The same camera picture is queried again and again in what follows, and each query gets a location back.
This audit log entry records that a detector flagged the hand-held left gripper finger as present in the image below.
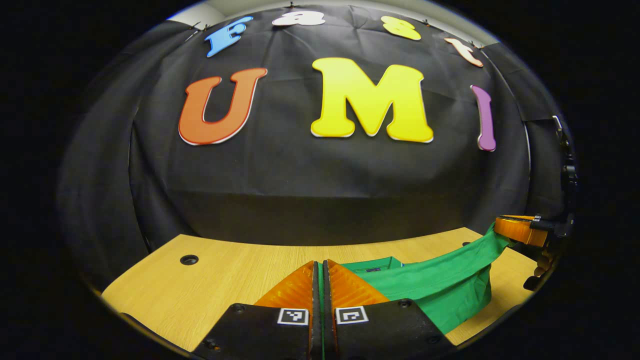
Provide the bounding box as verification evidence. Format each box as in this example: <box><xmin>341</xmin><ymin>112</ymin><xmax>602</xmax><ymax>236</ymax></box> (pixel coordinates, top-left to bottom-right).
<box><xmin>192</xmin><ymin>260</ymin><xmax>320</xmax><ymax>360</ymax></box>
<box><xmin>322</xmin><ymin>259</ymin><xmax>453</xmax><ymax>360</ymax></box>

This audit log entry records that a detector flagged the green T-shirt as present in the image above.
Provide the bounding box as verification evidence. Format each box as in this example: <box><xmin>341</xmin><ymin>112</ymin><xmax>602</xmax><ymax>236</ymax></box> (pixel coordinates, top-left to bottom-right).
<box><xmin>317</xmin><ymin>223</ymin><xmax>512</xmax><ymax>360</ymax></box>

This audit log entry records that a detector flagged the black metal stand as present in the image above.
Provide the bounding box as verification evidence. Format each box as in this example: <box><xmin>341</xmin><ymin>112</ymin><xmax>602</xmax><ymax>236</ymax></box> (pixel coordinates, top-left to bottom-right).
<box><xmin>551</xmin><ymin>115</ymin><xmax>579</xmax><ymax>221</ymax></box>

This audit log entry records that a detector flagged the black backdrop cloth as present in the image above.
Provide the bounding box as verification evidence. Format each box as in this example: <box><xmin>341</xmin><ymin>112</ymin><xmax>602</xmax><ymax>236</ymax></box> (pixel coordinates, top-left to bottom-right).
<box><xmin>57</xmin><ymin>4</ymin><xmax>571</xmax><ymax>291</ymax></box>

